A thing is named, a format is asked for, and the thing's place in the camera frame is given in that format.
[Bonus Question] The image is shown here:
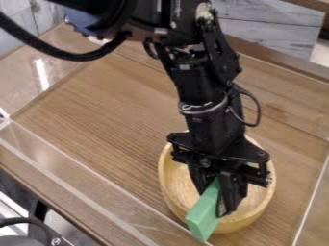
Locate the black cable under table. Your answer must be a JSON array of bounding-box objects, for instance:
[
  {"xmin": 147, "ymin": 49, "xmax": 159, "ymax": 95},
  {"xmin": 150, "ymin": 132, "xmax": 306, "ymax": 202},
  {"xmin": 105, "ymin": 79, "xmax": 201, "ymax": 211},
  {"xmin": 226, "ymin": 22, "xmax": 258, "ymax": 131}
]
[{"xmin": 0, "ymin": 217, "xmax": 56, "ymax": 246}]

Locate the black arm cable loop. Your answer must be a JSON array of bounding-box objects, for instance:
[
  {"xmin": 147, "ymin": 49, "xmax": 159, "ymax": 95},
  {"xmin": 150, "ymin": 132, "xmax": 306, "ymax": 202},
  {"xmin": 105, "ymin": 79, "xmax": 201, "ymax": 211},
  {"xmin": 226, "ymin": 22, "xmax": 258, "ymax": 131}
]
[{"xmin": 226, "ymin": 84, "xmax": 262, "ymax": 128}]

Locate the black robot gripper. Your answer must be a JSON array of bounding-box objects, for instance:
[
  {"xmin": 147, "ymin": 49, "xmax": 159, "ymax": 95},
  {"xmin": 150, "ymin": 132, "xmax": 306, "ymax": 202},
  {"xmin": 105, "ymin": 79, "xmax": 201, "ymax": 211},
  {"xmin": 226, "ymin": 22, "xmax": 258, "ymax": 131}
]
[{"xmin": 167, "ymin": 104, "xmax": 270, "ymax": 218}]

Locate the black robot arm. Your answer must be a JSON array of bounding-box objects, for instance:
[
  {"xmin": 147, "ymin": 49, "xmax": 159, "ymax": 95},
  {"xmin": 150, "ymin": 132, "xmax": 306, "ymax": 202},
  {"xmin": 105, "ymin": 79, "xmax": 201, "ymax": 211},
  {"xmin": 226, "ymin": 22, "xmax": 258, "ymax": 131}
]
[{"xmin": 50, "ymin": 0, "xmax": 270, "ymax": 217}]

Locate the black table leg bracket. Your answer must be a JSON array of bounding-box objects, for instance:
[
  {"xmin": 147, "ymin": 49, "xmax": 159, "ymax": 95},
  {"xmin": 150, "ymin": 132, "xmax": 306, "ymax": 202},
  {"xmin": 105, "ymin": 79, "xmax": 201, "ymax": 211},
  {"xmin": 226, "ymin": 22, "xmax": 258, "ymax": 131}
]
[{"xmin": 27, "ymin": 200, "xmax": 75, "ymax": 246}]

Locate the thick black corrugated arm cable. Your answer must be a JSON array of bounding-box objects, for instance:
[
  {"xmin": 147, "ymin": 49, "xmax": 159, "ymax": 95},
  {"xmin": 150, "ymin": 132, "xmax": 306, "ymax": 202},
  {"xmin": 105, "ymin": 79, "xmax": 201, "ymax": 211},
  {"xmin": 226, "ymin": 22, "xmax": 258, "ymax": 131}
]
[{"xmin": 0, "ymin": 12, "xmax": 133, "ymax": 62}]

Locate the green rectangular block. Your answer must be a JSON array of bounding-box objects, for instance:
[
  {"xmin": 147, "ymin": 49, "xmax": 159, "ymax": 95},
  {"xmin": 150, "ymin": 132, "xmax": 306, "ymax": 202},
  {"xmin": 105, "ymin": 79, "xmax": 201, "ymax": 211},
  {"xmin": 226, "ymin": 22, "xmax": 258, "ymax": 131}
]
[{"xmin": 183, "ymin": 162, "xmax": 258, "ymax": 243}]

